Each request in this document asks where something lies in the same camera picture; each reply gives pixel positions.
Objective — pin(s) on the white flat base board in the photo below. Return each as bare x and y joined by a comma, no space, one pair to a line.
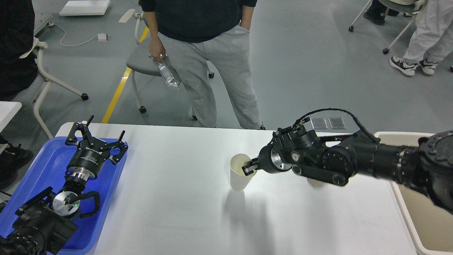
85,8

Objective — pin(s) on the person's hand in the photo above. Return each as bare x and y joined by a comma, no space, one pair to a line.
157,50

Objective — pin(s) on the aluminium foil tray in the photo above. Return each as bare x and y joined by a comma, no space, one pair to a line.
167,71

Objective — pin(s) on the blue plastic tray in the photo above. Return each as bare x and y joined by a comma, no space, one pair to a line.
48,170

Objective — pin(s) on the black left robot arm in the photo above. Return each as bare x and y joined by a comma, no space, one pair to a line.
61,203

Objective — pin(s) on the white chair at left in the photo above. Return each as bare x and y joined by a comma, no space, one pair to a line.
45,87

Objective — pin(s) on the beige plastic bin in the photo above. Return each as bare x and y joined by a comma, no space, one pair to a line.
430,227

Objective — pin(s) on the right metal floor plate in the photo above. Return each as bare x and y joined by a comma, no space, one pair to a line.
337,123

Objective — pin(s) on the white paper cup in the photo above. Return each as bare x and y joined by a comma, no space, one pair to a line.
238,180

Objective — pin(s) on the white side table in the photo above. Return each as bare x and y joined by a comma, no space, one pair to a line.
7,111

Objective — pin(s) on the person in black at left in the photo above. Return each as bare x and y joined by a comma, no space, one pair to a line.
18,71

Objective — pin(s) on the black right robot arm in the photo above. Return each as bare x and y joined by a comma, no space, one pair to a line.
426,168

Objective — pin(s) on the grey office chair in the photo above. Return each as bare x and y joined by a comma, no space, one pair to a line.
138,61

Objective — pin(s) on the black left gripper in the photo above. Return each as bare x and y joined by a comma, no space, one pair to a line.
87,159

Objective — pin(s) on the left metal floor plate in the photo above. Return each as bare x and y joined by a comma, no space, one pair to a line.
319,123

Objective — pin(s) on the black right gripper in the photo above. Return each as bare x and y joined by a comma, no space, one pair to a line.
293,148

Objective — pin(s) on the metal floor plate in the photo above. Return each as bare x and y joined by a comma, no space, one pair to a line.
319,123
337,123

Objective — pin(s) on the black white sneaker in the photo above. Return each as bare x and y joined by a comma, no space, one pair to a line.
400,64
427,68

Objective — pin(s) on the person in grey trousers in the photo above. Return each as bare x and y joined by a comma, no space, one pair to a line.
194,32

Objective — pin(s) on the crumpled brown paper ball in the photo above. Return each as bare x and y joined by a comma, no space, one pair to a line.
316,183

